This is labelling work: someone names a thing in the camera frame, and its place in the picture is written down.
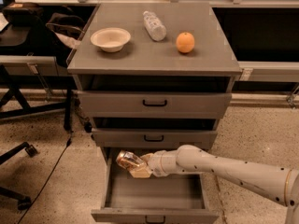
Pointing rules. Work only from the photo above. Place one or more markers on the grey top drawer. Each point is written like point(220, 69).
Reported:
point(159, 105)

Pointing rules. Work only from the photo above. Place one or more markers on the white paper bowl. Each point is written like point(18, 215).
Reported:
point(110, 39)

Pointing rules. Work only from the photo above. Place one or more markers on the grey bottom drawer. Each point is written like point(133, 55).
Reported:
point(175, 199)

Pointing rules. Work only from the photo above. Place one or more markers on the clear plastic water bottle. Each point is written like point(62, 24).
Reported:
point(154, 26)

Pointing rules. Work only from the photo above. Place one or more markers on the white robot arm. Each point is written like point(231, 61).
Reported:
point(278, 184)

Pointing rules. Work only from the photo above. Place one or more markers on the black box on desk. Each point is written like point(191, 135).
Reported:
point(22, 14)

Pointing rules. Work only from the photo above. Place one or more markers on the dark bag with strap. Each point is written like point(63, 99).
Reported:
point(65, 31)

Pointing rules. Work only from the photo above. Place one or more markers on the grey middle drawer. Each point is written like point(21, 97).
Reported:
point(130, 138)

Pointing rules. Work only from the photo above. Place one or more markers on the black desk frame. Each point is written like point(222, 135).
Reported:
point(26, 109)

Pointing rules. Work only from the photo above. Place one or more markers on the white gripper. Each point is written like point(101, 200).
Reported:
point(155, 163)

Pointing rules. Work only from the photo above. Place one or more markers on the grey drawer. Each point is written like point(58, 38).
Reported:
point(175, 199)
point(130, 138)
point(159, 105)

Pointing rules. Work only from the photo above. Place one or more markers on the grey drawer cabinet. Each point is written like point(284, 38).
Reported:
point(145, 65)

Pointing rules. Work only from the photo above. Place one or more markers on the orange fruit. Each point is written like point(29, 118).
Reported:
point(185, 42)

